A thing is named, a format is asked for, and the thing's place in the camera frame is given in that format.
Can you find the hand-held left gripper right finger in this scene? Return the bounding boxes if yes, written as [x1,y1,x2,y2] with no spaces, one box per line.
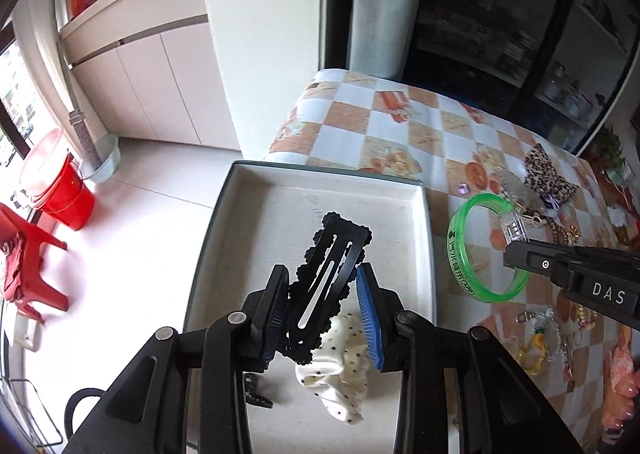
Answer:
[355,261,584,454]

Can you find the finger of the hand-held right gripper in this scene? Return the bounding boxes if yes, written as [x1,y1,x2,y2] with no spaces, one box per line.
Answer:
[503,239,570,287]

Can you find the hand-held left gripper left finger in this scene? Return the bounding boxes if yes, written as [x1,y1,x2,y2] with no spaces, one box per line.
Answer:
[62,264,292,454]

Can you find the green translucent bangle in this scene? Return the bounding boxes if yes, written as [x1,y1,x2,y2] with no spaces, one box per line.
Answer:
[446,193,530,304]

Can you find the black scalloped hair clip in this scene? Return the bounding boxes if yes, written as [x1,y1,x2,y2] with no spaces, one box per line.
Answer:
[281,212,374,366]

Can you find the yellow flower hair tie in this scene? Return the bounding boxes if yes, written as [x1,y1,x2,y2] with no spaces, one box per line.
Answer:
[516,328,552,376]

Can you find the white shallow box tray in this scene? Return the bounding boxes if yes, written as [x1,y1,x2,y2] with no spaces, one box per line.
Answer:
[182,160,434,454]

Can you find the person's right hand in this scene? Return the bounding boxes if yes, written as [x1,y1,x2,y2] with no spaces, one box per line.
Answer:
[602,336,640,440]

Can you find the white polka dot scrunchie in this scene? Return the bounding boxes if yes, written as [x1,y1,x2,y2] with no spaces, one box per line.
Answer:
[294,311,371,428]

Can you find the small black claw clip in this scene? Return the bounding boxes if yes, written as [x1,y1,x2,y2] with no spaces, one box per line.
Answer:
[242,371,275,410]

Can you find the leopard print hair bow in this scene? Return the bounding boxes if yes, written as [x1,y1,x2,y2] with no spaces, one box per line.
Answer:
[523,143,580,207]

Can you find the small green potted plant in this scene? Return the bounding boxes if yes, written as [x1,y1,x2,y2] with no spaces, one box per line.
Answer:
[594,126,637,181]

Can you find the checked tablecloth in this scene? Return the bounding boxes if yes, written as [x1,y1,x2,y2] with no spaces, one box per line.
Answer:
[264,68,640,454]

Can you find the pale blue basin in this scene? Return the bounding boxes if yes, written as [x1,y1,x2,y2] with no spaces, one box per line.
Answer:
[79,134,121,183]

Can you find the dark glass-front bookshelf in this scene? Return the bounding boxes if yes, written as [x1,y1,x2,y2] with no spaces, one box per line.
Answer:
[324,0,640,155]

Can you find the red plastic bucket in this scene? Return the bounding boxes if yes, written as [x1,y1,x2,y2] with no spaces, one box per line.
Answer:
[19,128,96,233]

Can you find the red plastic stool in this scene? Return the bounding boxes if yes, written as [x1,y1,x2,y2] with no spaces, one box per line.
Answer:
[0,201,71,325]

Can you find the white low cabinet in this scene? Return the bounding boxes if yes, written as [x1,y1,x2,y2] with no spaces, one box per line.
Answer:
[59,0,242,151]

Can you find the pale grey textured chair back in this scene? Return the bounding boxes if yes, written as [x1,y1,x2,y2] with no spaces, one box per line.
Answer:
[348,0,427,82]

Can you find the window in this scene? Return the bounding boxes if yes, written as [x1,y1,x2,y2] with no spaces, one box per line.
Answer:
[0,31,49,171]

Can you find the brown beaded bracelet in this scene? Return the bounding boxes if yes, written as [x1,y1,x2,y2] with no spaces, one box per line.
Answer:
[541,218,582,248]

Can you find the black cable loop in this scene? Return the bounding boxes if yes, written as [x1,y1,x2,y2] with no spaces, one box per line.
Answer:
[64,386,109,446]

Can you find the grey long-handled brush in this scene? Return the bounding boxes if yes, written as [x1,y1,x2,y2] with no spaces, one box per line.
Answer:
[56,40,104,171]

